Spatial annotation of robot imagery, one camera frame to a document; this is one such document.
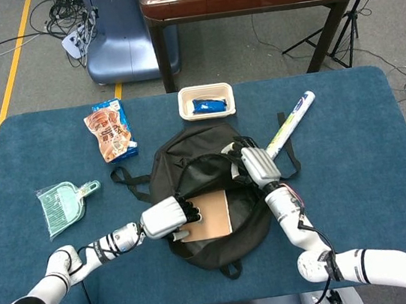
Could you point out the blue snack packet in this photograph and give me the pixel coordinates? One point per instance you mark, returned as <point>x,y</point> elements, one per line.
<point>208,106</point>

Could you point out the black fabric backpack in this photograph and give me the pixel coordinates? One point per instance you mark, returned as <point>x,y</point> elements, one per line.
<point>205,140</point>

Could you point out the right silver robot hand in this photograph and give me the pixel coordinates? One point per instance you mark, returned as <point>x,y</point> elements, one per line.
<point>259,164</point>

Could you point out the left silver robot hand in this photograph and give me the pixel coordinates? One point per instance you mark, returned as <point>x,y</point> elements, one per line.
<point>163,218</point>

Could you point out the green bagged dustpan brush set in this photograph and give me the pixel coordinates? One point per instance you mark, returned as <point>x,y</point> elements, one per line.
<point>63,207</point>

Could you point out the orange snack pouch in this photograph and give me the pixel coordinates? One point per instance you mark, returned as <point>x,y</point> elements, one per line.
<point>110,138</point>

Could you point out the brown spiral notebook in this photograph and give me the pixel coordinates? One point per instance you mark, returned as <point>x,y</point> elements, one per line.
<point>212,215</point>

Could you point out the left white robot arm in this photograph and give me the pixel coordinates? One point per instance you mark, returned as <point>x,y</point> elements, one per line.
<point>54,278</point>

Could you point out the blue felt table mat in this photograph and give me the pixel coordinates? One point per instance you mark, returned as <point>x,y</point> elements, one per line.
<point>36,152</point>

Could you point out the white plastic tray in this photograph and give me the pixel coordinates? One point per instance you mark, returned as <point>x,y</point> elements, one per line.
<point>185,103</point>

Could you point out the brown wooden table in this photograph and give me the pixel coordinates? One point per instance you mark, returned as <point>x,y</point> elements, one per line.
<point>242,1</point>

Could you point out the blue grey machine base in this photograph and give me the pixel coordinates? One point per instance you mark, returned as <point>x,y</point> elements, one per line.
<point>123,38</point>

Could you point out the white robot body part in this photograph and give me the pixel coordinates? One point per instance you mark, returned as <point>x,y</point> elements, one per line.
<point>349,303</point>

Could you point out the black tripod stand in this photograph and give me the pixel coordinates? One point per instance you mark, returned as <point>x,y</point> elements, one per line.
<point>350,18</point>

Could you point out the white rolled wrap tube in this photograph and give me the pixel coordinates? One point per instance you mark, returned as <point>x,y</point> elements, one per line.
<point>293,120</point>

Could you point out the blue carton box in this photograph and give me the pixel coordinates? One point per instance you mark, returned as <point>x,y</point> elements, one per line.
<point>125,115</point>

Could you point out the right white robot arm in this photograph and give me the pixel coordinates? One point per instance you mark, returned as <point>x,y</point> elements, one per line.
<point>296,222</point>

